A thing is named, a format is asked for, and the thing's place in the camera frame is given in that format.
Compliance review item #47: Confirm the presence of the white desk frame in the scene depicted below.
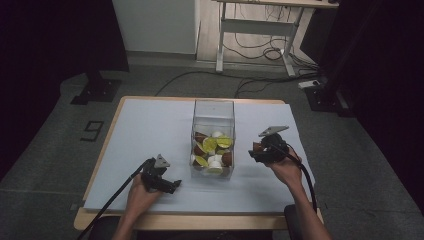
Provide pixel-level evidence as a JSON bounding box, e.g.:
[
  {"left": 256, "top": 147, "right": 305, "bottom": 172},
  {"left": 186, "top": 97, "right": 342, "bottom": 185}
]
[{"left": 213, "top": 0, "right": 340, "bottom": 78}]

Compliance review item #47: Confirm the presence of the tangle of black cables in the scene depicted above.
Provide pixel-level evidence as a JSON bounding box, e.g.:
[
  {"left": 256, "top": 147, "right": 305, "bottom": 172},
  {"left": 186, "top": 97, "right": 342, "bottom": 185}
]
[{"left": 222, "top": 3, "right": 319, "bottom": 75}]

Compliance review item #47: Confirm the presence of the black stand base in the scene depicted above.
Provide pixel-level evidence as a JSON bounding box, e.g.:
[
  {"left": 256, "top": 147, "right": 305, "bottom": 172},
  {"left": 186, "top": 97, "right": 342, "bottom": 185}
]
[
  {"left": 70, "top": 71, "right": 123, "bottom": 106},
  {"left": 304, "top": 83, "right": 355, "bottom": 118}
]

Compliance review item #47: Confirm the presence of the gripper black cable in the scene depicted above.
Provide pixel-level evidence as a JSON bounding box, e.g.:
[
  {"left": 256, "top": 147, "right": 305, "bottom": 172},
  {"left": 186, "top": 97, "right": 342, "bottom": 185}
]
[
  {"left": 271, "top": 141, "right": 318, "bottom": 214},
  {"left": 77, "top": 158, "right": 156, "bottom": 240}
]

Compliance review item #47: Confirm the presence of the white cabinet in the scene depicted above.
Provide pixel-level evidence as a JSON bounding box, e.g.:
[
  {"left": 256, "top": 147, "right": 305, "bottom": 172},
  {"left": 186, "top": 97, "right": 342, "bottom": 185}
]
[{"left": 112, "top": 0, "right": 201, "bottom": 56}]

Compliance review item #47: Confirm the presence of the pile of coffee capsules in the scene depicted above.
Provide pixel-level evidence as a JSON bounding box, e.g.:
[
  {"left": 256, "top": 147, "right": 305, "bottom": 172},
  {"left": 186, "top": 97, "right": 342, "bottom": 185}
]
[{"left": 191, "top": 130, "right": 234, "bottom": 175}]

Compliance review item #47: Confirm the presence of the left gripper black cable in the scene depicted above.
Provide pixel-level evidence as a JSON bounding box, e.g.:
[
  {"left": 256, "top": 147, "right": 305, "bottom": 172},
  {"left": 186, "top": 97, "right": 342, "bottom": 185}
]
[{"left": 77, "top": 158, "right": 156, "bottom": 240}]

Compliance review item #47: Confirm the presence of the long black floor cable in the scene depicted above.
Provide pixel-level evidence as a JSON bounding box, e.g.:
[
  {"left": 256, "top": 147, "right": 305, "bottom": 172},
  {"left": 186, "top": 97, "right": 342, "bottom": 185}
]
[{"left": 154, "top": 70, "right": 311, "bottom": 98}]

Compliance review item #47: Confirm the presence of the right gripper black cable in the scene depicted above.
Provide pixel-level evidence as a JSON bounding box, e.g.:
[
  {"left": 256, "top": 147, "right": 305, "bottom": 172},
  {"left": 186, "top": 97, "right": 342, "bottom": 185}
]
[{"left": 271, "top": 141, "right": 318, "bottom": 214}]

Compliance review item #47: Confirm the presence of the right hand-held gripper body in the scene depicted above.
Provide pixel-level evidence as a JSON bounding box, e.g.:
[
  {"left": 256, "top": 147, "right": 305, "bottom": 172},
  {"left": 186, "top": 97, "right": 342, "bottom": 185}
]
[{"left": 258, "top": 125, "right": 290, "bottom": 164}]

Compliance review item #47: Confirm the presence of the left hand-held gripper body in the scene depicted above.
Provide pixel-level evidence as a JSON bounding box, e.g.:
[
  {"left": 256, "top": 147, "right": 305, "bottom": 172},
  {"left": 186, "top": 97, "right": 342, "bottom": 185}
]
[{"left": 140, "top": 153, "right": 171, "bottom": 193}]

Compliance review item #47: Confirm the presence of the light blue table mat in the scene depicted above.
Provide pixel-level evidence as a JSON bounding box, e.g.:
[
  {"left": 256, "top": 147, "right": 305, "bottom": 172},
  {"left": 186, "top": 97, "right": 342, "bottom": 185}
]
[{"left": 83, "top": 98, "right": 316, "bottom": 214}]

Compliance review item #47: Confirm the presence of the person's right hand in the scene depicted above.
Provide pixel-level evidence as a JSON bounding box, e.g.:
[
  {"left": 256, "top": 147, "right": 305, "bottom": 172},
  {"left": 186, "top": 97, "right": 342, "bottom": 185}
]
[{"left": 268, "top": 148, "right": 303, "bottom": 190}]

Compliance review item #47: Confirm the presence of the black armrest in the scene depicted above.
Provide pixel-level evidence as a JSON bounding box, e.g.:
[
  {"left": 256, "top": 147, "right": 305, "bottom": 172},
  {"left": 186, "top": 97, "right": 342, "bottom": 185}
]
[{"left": 283, "top": 203, "right": 304, "bottom": 240}]

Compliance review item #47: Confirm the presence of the person's left hand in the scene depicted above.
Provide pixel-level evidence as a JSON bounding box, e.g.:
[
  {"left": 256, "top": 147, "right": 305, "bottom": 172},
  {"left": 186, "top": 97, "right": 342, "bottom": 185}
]
[{"left": 125, "top": 173, "right": 164, "bottom": 218}]

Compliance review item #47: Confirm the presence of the black curtain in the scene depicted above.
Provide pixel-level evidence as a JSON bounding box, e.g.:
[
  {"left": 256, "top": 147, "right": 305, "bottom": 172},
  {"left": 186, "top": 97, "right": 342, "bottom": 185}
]
[
  {"left": 0, "top": 0, "right": 131, "bottom": 183},
  {"left": 318, "top": 0, "right": 424, "bottom": 214}
]

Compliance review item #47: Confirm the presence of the wooden table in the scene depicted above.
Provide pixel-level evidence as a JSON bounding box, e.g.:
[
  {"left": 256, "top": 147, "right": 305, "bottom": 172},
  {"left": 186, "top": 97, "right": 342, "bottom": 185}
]
[{"left": 73, "top": 95, "right": 324, "bottom": 232}]

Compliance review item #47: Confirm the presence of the white power strip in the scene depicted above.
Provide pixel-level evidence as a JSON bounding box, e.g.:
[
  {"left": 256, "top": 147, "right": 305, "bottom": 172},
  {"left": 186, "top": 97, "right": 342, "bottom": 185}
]
[{"left": 297, "top": 79, "right": 321, "bottom": 90}]

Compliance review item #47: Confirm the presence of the clear plastic box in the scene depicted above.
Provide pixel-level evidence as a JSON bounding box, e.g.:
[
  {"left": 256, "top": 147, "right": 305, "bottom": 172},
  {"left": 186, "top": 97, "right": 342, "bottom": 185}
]
[{"left": 189, "top": 98, "right": 237, "bottom": 180}]

